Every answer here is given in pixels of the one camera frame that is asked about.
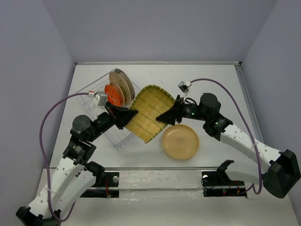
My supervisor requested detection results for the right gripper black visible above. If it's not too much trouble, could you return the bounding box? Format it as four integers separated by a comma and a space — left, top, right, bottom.
156, 94, 209, 125

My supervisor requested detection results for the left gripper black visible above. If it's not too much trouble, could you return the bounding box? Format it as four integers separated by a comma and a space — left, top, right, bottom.
87, 101, 138, 142

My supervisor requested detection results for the orange round plate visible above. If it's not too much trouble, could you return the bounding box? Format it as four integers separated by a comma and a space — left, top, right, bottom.
104, 85, 121, 107

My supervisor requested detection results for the yellow bamboo pattern plate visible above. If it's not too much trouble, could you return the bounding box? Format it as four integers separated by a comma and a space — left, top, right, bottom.
126, 85, 175, 143

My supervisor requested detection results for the small beige flower plate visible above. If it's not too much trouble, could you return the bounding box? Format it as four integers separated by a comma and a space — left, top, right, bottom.
110, 81, 125, 106

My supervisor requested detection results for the beige floral square plate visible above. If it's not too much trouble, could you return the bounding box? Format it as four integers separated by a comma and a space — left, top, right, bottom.
109, 72, 132, 105

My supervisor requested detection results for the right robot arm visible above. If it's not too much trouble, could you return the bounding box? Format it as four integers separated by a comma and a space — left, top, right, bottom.
156, 93, 301, 198

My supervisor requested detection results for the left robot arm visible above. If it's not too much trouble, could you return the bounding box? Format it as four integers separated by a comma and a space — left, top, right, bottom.
16, 103, 138, 226

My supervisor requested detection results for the large yellow round plate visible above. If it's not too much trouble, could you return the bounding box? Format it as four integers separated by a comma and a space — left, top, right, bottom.
161, 124, 199, 160

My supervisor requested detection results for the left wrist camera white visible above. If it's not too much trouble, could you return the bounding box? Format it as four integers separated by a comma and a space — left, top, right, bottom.
88, 91, 108, 114

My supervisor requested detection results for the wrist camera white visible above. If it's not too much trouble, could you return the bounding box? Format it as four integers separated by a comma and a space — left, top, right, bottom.
178, 81, 191, 94
88, 91, 108, 114

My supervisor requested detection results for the clear wire dish rack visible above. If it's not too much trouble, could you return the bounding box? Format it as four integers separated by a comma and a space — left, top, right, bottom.
73, 68, 161, 149

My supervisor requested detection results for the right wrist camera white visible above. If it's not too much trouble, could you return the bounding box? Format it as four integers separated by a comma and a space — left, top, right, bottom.
178, 81, 191, 94

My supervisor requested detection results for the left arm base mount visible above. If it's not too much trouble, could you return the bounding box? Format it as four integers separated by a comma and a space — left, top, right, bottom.
81, 171, 119, 198

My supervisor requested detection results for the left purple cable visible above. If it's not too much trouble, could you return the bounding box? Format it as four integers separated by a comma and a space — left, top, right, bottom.
39, 92, 95, 222

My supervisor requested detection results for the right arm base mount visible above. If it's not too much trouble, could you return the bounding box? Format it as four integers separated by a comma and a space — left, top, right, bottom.
201, 169, 247, 197

